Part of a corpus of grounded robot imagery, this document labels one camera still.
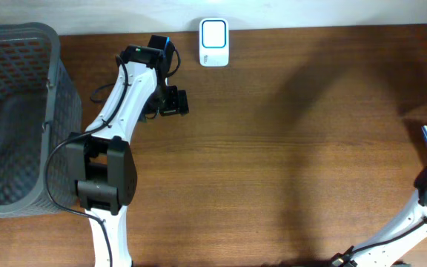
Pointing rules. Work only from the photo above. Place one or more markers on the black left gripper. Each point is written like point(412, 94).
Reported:
point(174, 102)

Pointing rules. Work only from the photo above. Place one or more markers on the grey plastic mesh basket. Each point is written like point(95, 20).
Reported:
point(39, 108)

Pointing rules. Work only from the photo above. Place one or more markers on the white barcode scanner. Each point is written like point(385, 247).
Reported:
point(214, 47)

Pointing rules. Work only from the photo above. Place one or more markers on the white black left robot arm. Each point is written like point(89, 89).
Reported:
point(100, 161)

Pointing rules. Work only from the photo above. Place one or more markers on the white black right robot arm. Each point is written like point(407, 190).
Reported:
point(398, 237)

